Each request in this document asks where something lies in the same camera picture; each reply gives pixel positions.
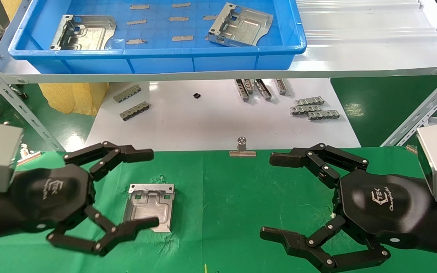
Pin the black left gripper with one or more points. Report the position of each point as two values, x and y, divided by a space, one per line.
51 195

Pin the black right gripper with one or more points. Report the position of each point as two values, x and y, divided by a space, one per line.
381 208

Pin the stamped sheet metal bracket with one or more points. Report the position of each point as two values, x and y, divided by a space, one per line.
245 28
89 36
150 204

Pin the green cloth mat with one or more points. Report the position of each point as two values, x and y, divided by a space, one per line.
222 197

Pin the yellow mesh bag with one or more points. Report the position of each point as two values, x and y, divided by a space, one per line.
72 96

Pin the blue plastic tray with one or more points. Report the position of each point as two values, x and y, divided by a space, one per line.
157 64

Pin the perforated white angle brace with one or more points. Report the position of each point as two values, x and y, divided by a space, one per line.
21 110
423 113

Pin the grey tape strip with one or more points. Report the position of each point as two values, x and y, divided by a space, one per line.
137 41
181 5
182 38
178 18
210 17
139 6
136 22

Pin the white metal shelf board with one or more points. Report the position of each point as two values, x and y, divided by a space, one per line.
355 49

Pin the small grey metal rail part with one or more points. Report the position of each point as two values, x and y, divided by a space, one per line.
263 89
324 115
309 101
241 90
281 86
135 111
304 110
249 85
126 93

